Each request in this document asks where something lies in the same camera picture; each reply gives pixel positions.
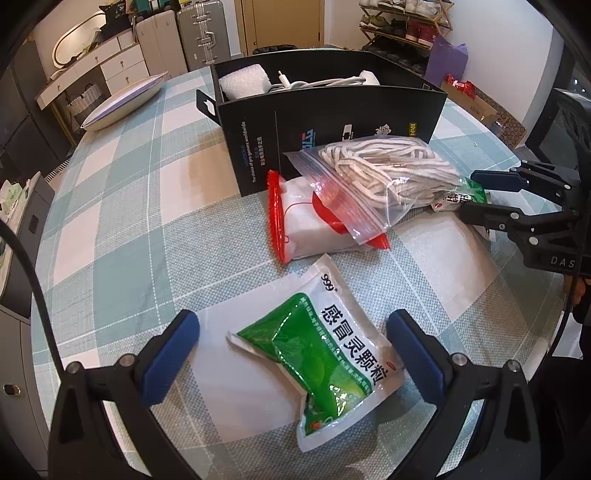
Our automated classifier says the grey low cabinet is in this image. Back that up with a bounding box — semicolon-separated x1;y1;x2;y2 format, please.
0;302;51;448

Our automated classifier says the green white medicine sachet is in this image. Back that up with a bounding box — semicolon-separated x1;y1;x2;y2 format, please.
226;253;408;454
431;178;491;214

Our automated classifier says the black paper bag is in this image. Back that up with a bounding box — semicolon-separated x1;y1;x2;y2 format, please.
99;4;132;40

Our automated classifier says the brown cardboard box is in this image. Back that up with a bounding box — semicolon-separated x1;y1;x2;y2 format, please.
441;78;527;148

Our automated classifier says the silver suitcase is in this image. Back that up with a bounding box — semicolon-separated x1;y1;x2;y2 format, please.
177;0;232;70

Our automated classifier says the white oval mirror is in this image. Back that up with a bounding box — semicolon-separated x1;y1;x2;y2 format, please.
52;10;108;70

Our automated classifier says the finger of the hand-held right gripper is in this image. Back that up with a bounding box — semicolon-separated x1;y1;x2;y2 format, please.
471;161;579;204
459;203;580;254

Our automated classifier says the green tissue box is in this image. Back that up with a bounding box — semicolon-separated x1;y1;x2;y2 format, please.
0;180;33;222

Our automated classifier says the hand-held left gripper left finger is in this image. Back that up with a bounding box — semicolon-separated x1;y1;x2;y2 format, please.
48;309;200;480

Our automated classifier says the white oval plate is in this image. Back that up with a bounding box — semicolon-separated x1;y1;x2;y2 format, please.
81;71;168;131

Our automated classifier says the tan door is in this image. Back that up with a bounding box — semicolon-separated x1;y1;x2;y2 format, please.
240;0;321;55

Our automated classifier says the red white packet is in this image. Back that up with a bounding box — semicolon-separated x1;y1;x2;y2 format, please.
267;169;389;265

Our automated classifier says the dark grey fridge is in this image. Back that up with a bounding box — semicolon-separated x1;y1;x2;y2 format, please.
0;55;77;185

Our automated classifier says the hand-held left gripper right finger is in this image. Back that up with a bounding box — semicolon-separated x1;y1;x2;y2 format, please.
387;309;543;480

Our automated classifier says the bagged white rope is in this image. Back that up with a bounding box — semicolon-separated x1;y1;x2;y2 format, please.
283;135;467;245

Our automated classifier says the shoe rack with shoes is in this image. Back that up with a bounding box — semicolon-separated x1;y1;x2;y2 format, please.
358;0;451;75

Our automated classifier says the black cardboard box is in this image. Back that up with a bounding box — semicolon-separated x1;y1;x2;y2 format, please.
196;50;450;198

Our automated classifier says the white charging cable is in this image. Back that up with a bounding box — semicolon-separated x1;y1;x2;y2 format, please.
277;69;380;92

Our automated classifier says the wooden shoe rack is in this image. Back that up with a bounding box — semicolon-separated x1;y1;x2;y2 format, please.
358;0;455;77

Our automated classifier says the white foam roll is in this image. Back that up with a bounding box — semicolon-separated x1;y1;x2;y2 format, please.
218;65;272;100

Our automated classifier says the white drawer dresser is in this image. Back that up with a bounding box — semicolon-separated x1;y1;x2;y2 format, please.
36;32;151;112

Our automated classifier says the purple paper bag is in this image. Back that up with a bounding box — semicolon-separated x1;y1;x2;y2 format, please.
425;34;469;86

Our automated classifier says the white woven basket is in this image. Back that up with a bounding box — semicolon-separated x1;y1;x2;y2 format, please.
65;83;105;121

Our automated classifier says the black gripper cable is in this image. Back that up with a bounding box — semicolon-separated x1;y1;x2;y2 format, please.
0;217;68;374

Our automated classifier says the beige suitcase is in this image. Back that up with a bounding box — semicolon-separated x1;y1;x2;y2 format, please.
134;7;190;77

